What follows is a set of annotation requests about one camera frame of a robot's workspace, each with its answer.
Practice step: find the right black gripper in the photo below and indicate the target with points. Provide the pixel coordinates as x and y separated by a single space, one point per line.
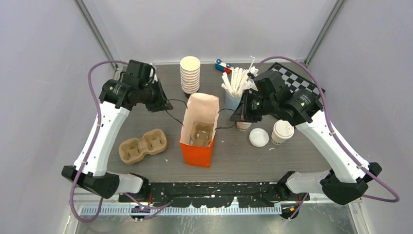
242 113

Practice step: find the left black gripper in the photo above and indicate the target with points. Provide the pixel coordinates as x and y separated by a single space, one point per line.
162 104

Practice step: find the white paper coffee cup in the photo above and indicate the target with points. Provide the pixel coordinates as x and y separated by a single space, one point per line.
243 126
277 139

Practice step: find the stack of white lids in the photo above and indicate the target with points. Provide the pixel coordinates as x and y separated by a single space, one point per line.
258 137

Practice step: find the stack of paper cups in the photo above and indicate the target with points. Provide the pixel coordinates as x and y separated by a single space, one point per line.
190 75

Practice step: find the orange paper bag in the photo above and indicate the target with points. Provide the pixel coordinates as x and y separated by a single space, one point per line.
200 107

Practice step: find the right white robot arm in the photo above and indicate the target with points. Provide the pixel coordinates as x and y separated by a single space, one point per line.
345 181

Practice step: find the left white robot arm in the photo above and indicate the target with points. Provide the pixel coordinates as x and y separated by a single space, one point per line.
138 84

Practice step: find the blue straw holder cup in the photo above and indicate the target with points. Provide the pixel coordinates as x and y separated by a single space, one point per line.
231 103

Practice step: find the bundle of white straws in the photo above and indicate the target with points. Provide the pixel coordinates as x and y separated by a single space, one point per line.
239 80

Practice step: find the black white checkerboard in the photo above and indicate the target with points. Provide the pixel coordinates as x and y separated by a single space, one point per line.
294 81

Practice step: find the red blue toy car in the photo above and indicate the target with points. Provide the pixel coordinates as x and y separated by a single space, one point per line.
222 66

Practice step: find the brown cardboard cup carrier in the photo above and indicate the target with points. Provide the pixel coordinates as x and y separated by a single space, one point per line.
134 150

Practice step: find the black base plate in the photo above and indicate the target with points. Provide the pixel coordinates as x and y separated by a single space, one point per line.
213 194

